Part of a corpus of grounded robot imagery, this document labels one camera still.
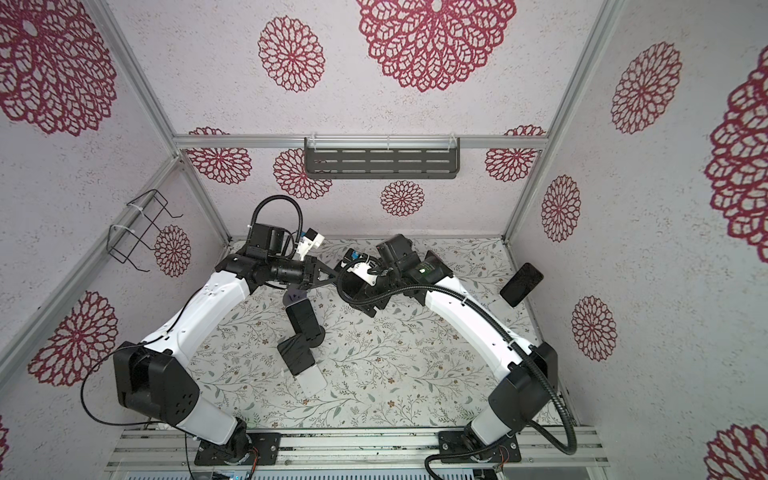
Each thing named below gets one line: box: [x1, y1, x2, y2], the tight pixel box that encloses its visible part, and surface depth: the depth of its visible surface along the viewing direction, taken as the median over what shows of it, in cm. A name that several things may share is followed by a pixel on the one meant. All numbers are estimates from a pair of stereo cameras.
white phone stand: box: [295, 364, 328, 398], surface depth 86 cm
